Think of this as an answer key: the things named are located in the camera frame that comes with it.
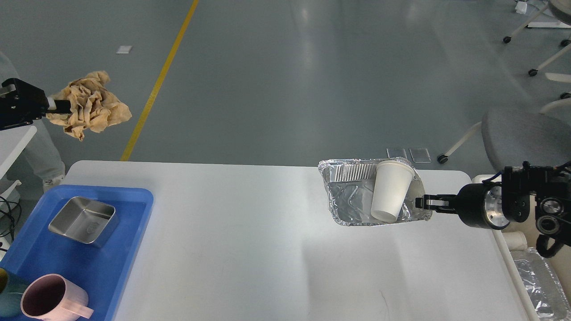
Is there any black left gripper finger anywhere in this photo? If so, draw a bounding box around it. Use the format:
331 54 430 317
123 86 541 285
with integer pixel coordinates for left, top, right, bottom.
0 78 71 131

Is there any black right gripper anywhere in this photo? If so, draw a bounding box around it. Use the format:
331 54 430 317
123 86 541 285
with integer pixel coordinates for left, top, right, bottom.
415 183 510 230

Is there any white paper cup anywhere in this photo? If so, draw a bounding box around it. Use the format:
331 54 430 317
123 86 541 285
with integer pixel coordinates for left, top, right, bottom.
370 160 415 223

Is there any brown paper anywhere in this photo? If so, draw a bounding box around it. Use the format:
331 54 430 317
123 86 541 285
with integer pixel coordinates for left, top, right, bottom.
46 70 132 141

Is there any aluminium foil tray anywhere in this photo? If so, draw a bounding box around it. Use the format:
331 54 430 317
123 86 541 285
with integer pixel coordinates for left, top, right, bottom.
318 157 432 226

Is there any stainless steel rectangular tray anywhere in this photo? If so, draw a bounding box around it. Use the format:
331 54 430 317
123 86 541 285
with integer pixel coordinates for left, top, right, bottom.
48 196 120 248

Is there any pink plastic mug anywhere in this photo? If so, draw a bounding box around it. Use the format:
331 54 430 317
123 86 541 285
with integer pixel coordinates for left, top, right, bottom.
20 274 94 321

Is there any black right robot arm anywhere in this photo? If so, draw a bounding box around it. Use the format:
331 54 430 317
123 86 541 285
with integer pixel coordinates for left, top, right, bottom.
415 162 571 258

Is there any paper cup in bin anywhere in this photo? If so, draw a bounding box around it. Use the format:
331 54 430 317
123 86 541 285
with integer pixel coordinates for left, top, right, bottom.
501 231 529 252

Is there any cream plastic bin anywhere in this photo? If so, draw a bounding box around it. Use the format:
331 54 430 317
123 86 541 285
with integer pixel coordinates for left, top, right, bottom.
472 174 571 321

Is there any blue plastic tray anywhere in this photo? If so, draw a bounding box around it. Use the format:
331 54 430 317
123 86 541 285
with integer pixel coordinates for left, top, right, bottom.
1 185 153 321

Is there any foil tray in bin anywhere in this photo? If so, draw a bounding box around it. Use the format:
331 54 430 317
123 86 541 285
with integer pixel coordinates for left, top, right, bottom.
510 247 571 321

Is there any white rolling chair base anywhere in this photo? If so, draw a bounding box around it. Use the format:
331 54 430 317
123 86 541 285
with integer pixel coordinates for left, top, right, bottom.
502 0 571 112

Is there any teal ceramic cup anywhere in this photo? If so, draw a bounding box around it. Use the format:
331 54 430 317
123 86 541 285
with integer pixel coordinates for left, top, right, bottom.
0 268 30 318

